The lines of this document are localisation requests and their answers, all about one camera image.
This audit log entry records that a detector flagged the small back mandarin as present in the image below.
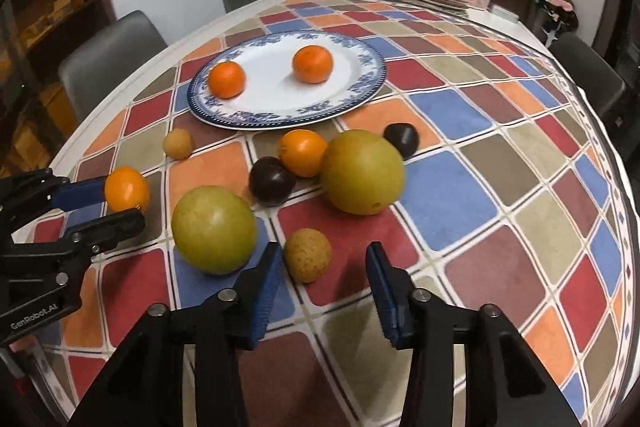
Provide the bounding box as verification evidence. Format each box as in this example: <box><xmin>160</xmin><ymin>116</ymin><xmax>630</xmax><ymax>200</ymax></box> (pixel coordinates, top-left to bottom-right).
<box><xmin>104</xmin><ymin>166</ymin><xmax>151</xmax><ymax>212</ymax></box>

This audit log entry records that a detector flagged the brown longan fruit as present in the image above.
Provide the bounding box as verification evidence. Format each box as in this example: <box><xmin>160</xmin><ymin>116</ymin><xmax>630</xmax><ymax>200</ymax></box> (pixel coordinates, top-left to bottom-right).
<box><xmin>283</xmin><ymin>228</ymin><xmax>332</xmax><ymax>284</ymax></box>
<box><xmin>163</xmin><ymin>128</ymin><xmax>195</xmax><ymax>160</ymax></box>

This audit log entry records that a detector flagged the large green pear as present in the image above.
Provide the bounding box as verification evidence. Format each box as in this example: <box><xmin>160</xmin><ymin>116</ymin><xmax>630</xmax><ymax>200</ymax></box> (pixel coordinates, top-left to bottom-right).
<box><xmin>171</xmin><ymin>185</ymin><xmax>258</xmax><ymax>275</ymax></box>

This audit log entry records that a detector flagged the orange mandarin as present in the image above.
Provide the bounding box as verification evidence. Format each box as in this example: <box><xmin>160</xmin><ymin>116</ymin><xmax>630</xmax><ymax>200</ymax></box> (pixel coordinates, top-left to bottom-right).
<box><xmin>292</xmin><ymin>46</ymin><xmax>334</xmax><ymax>84</ymax></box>
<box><xmin>278</xmin><ymin>129</ymin><xmax>328</xmax><ymax>179</ymax></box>
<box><xmin>207</xmin><ymin>61</ymin><xmax>246</xmax><ymax>100</ymax></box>

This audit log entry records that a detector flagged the dark plum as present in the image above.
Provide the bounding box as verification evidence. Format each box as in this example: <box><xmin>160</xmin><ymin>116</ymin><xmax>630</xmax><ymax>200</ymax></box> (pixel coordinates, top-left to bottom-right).
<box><xmin>248</xmin><ymin>156</ymin><xmax>296</xmax><ymax>207</ymax></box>
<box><xmin>383</xmin><ymin>122</ymin><xmax>420</xmax><ymax>159</ymax></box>

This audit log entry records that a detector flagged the large yellow pear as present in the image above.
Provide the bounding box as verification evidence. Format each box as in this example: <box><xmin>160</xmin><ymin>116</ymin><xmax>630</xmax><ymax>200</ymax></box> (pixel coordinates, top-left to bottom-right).
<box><xmin>320</xmin><ymin>130</ymin><xmax>405</xmax><ymax>216</ymax></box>

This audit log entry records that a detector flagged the near grey chair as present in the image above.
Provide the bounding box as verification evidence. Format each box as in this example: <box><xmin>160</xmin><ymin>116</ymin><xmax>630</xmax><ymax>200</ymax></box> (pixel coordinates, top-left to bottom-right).
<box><xmin>58</xmin><ymin>11</ymin><xmax>167</xmax><ymax>122</ymax></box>

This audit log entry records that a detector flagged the colourful checkered tablecloth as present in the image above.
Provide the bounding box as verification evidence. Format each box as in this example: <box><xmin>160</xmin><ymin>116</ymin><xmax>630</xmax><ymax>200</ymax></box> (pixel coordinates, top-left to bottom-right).
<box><xmin>24</xmin><ymin>0</ymin><xmax>639</xmax><ymax>426</ymax></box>

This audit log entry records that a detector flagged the blue rimmed white plate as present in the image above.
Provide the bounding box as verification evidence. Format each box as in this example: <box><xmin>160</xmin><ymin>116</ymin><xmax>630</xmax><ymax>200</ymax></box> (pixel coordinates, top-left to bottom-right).
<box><xmin>186</xmin><ymin>29</ymin><xmax>386</xmax><ymax>130</ymax></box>

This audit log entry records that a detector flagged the right grey chair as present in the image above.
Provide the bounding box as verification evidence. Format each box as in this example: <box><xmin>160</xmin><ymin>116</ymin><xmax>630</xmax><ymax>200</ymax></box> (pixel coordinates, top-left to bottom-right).
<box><xmin>549</xmin><ymin>32</ymin><xmax>626</xmax><ymax>120</ymax></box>

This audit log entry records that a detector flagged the small grey box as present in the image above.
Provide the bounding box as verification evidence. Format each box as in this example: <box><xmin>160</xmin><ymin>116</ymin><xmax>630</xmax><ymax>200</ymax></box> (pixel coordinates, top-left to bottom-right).
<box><xmin>490</xmin><ymin>4</ymin><xmax>520</xmax><ymax>23</ymax></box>

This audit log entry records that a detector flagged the small cart with pink toy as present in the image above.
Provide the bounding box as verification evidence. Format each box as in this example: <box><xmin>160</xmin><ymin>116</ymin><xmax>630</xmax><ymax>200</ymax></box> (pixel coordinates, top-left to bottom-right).
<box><xmin>533</xmin><ymin>0</ymin><xmax>579</xmax><ymax>48</ymax></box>

